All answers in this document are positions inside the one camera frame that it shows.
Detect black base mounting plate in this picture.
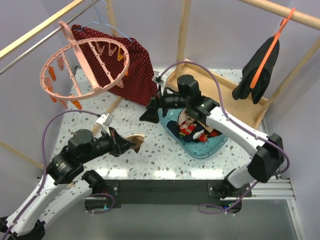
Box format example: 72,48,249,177
84,179,250,211

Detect navy buckle sock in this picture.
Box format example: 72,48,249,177
179,124,205,143

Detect blue wire hanger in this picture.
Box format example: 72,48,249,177
80,4,133,43

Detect left wooden clothes rack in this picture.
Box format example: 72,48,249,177
0,0,117,170

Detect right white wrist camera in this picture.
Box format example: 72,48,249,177
152,71,167,98

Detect red polka dot garment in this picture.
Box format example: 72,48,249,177
71,24,158,106

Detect red black argyle sock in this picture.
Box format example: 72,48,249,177
197,129,222,143

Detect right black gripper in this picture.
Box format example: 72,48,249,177
139,84,190,124

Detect teal plastic basin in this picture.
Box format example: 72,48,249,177
158,108,228,159

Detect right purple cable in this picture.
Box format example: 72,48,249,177
159,61,291,215

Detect black hanging garment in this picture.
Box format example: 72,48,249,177
232,36,280,104

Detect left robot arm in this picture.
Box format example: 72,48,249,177
0,128,145,240

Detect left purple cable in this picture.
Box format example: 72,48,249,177
0,109,101,240

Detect wooden clothes rack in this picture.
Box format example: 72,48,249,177
167,0,320,129
0,0,117,170

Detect purple cable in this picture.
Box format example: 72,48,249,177
0,109,101,240
159,61,291,215

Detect right wooden clothes rack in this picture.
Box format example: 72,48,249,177
167,0,320,129

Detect tan cream striped sock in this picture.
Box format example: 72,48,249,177
125,133,145,153

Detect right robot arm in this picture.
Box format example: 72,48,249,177
139,74,285,198

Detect orange plastic hanger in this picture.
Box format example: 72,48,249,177
249,7,296,90

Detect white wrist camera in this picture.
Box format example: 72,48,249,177
152,71,167,98
95,112,114,135

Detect navy green striped sock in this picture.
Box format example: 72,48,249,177
166,120,181,136

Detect pink round sock hanger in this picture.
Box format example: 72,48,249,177
39,20,131,109

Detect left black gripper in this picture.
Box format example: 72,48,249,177
81,126,136,163

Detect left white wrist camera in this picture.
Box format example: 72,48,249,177
95,112,114,135

